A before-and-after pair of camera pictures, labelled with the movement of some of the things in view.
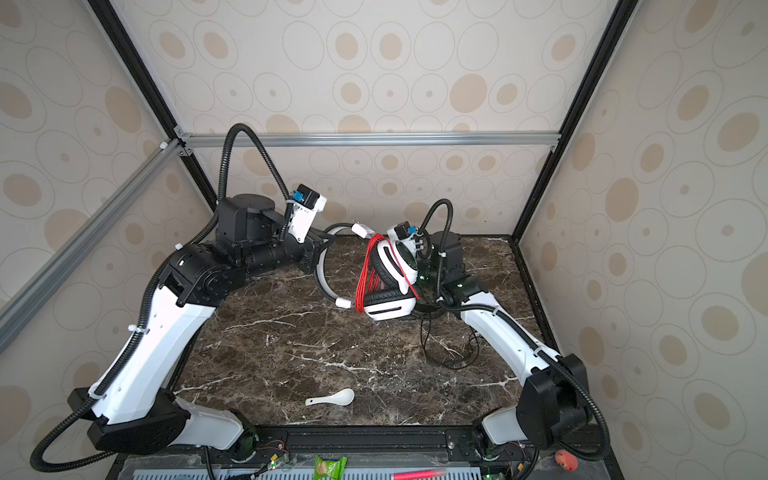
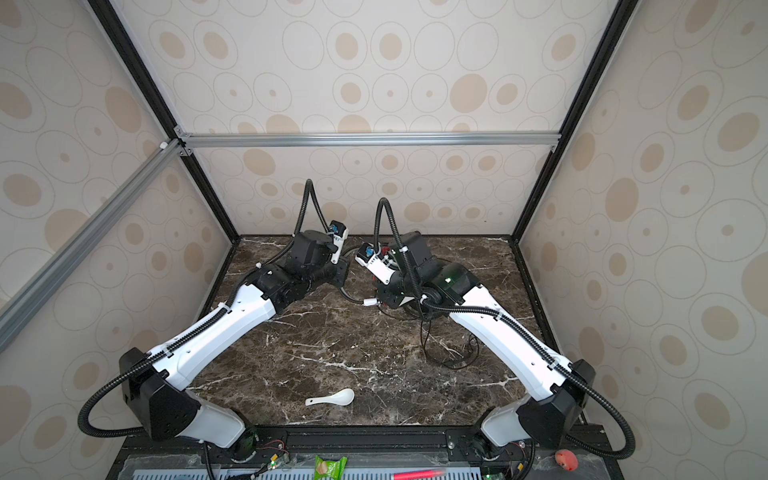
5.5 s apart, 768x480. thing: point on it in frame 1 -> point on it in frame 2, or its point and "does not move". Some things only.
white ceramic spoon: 342,397 does not move
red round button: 566,460 does not move
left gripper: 311,245 -> 343,272
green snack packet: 330,469 does not move
